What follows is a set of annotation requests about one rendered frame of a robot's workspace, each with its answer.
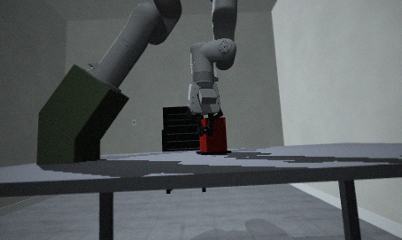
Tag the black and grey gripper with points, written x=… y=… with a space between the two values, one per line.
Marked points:
x=195 y=107

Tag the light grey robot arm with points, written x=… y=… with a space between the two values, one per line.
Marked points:
x=150 y=24

